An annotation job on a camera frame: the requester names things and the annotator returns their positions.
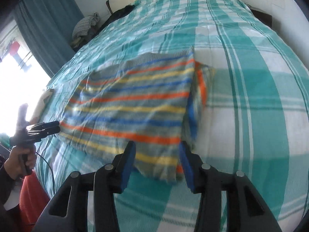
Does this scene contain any striped knit sweater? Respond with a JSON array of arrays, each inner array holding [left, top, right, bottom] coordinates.
[[59, 48, 215, 183]]

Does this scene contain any pile of clothes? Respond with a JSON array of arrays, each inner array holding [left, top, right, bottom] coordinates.
[[70, 13, 101, 49]]

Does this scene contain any person's left hand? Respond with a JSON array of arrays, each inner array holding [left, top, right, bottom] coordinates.
[[4, 145, 37, 180]]

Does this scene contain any patterned cream pillow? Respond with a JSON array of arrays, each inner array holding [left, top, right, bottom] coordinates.
[[29, 89, 54, 124]]

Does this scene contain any orange fuzzy blanket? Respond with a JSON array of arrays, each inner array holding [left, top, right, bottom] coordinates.
[[19, 170, 50, 231]]

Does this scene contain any teal plaid bedspread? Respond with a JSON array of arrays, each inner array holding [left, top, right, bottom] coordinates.
[[42, 0, 308, 231]]

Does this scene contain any teal curtain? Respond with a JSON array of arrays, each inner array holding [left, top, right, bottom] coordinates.
[[13, 0, 83, 77]]

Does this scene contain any black garment on bed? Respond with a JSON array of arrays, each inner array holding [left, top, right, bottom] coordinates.
[[95, 5, 135, 36]]

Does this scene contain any dark nightstand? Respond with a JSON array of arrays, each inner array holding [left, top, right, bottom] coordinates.
[[248, 5, 273, 28]]

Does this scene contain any black cable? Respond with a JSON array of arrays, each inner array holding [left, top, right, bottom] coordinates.
[[34, 150, 57, 196]]

